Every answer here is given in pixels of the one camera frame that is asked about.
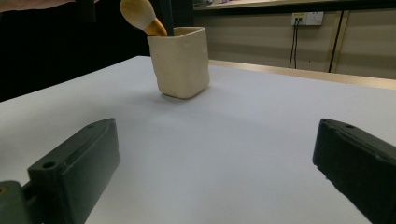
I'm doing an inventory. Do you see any large round makeup brush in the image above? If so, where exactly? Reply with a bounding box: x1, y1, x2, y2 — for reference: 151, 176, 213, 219
119, 0, 168, 37

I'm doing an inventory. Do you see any white wall socket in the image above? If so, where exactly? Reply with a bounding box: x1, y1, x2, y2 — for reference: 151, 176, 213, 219
291, 11, 325, 26

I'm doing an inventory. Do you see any beige square ceramic cup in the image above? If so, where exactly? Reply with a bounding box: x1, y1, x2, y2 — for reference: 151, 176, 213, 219
147, 26, 210, 100

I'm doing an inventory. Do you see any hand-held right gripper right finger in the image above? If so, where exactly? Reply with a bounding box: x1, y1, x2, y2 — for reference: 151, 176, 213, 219
312, 118, 396, 224

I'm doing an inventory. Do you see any black power cable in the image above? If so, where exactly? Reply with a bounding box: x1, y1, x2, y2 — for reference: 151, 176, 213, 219
288, 18, 297, 68
292, 18, 301, 69

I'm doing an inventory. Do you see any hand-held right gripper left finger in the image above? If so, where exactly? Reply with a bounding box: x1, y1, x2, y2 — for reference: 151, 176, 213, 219
27, 117, 121, 224

